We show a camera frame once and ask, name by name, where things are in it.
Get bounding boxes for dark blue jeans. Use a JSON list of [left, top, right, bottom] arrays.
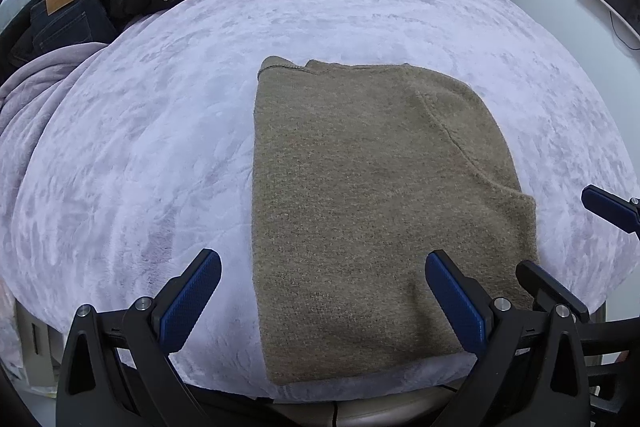
[[3, 0, 117, 67]]

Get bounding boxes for white fleece bed blanket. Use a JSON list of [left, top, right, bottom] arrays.
[[1, 0, 639, 402]]

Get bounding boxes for black monitor cable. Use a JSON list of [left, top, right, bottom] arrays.
[[608, 8, 640, 53]]

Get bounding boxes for brown knit sweater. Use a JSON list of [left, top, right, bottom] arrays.
[[252, 56, 538, 385]]

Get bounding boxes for lavender folded blanket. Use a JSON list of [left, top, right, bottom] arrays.
[[1, 42, 105, 150]]

